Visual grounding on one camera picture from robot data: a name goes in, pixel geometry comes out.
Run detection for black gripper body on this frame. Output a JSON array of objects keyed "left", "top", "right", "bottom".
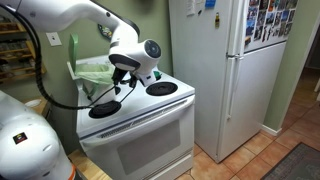
[{"left": 111, "top": 66, "right": 139, "bottom": 89}]

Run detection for green trash bag liner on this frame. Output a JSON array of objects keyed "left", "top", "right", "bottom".
[{"left": 71, "top": 63, "right": 115, "bottom": 85}]

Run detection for white trash can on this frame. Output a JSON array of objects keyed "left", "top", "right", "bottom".
[{"left": 82, "top": 80, "right": 115, "bottom": 105}]

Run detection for green trash can lid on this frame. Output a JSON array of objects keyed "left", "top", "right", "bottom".
[{"left": 69, "top": 34, "right": 79, "bottom": 70}]

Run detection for green round pad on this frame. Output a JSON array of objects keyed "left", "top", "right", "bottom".
[{"left": 153, "top": 71, "right": 162, "bottom": 80}]

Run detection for black coil burner front right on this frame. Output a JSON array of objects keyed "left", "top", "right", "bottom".
[{"left": 146, "top": 82, "right": 178, "bottom": 96}]

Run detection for black coil burner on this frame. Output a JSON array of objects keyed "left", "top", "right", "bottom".
[
  {"left": 89, "top": 100, "right": 121, "bottom": 119},
  {"left": 146, "top": 82, "right": 178, "bottom": 96}
]

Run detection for black coil burner front left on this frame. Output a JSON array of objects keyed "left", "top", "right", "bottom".
[{"left": 89, "top": 100, "right": 121, "bottom": 119}]

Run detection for white electric stove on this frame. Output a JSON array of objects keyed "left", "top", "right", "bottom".
[{"left": 75, "top": 72, "right": 195, "bottom": 180}]

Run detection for wooden shelf rack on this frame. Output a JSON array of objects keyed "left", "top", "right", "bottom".
[{"left": 0, "top": 17, "right": 36, "bottom": 83}]

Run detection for white refrigerator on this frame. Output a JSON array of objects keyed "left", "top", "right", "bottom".
[{"left": 169, "top": 0, "right": 288, "bottom": 162}]

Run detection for photo magnets on fridge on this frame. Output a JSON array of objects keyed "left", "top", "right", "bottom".
[{"left": 245, "top": 0, "right": 298, "bottom": 47}]

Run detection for patterned grey floor rug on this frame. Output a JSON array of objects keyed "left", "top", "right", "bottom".
[{"left": 261, "top": 143, "right": 320, "bottom": 180}]

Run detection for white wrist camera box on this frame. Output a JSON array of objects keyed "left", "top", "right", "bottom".
[{"left": 140, "top": 71, "right": 157, "bottom": 87}]

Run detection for colourful floral wall plate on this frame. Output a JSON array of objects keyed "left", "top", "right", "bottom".
[{"left": 98, "top": 25, "right": 112, "bottom": 40}]

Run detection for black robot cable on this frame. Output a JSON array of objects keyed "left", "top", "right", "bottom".
[{"left": 0, "top": 3, "right": 138, "bottom": 111}]

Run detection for white wall light switch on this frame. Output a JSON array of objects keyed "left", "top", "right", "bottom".
[{"left": 46, "top": 32, "right": 61, "bottom": 46}]

